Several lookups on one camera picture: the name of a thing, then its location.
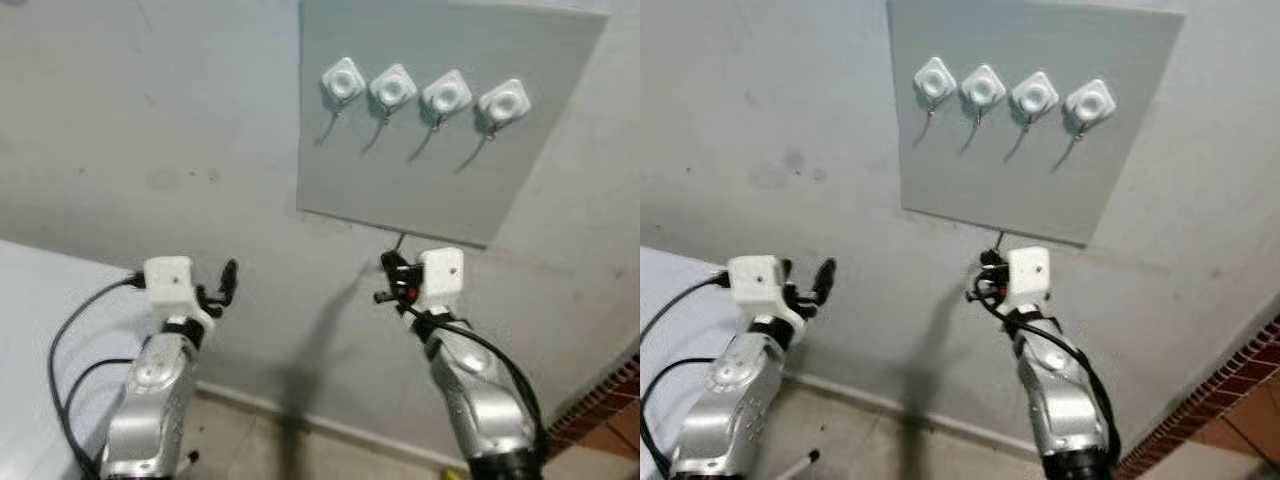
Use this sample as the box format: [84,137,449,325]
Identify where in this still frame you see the white skirting board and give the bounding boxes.
[785,372,1046,461]

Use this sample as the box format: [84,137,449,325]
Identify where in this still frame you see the white stick with black tip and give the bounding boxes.
[775,450,822,477]

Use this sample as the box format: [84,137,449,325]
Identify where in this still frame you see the red tiled pillar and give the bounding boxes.
[1115,315,1280,480]

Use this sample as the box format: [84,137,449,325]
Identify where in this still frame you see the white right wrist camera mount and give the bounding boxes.
[1006,246,1051,309]
[418,248,465,311]

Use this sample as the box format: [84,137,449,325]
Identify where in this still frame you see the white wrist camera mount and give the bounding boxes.
[727,254,806,331]
[143,256,216,331]
[418,248,465,311]
[1006,246,1051,309]

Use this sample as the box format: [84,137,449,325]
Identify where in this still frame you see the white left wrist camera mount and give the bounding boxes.
[143,256,216,331]
[727,254,806,331]

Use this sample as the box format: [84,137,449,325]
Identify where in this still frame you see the grey wall board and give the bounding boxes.
[886,0,1187,248]
[296,0,609,249]

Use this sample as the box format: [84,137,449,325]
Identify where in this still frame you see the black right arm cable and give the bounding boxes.
[975,290,1121,451]
[400,300,549,451]

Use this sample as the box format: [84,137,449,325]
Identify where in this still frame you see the long black left arm cable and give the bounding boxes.
[640,270,731,346]
[47,275,146,480]

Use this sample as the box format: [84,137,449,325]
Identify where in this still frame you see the short black left arm cable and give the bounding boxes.
[60,357,136,451]
[640,357,719,480]

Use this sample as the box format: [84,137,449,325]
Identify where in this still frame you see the white square wall hook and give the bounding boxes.
[319,57,368,119]
[961,64,1008,124]
[420,69,474,132]
[368,63,419,126]
[913,56,959,119]
[1063,78,1118,139]
[476,78,532,137]
[1010,70,1060,130]

